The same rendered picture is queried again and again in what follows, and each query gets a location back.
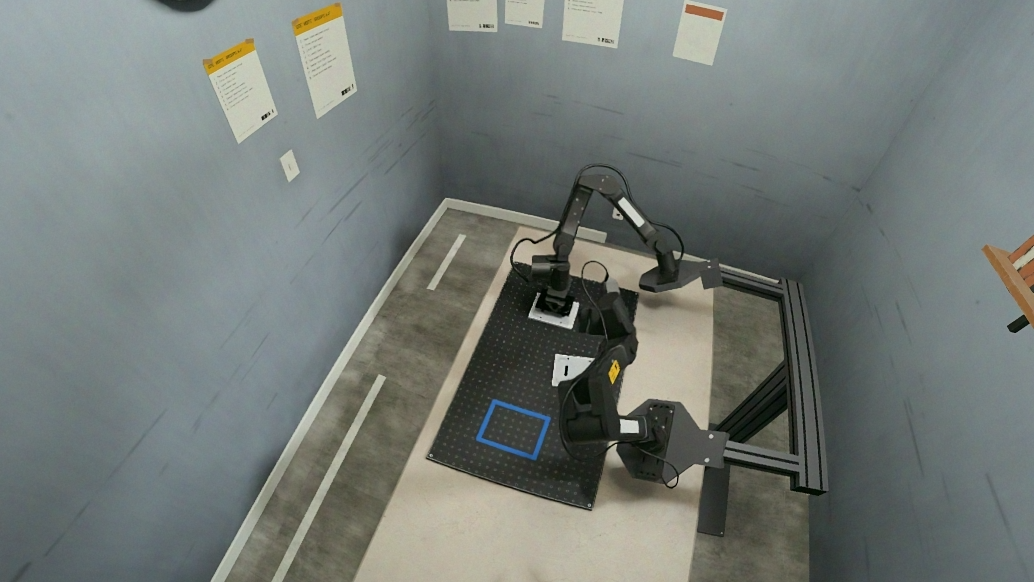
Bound blue rectangular tape outline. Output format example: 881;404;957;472
476;399;550;460

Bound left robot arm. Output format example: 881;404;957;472
557;279;675;479

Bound white rectangular frame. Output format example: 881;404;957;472
552;354;594;387

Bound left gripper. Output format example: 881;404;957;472
577;282;619;336

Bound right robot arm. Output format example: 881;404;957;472
531;174;680;285

